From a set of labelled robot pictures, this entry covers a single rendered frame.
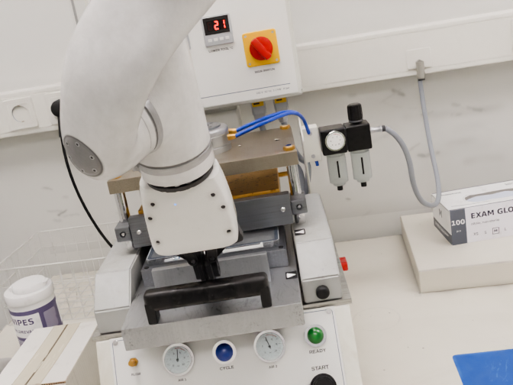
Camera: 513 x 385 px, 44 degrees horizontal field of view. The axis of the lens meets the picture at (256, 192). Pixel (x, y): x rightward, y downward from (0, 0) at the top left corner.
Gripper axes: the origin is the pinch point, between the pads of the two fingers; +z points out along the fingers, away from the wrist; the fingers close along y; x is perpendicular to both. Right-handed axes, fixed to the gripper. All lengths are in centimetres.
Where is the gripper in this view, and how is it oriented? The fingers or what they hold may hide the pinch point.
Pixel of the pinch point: (207, 268)
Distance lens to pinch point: 80.3
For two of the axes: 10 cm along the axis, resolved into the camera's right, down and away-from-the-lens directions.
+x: -0.5, -6.0, 8.0
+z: 1.6, 7.9, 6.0
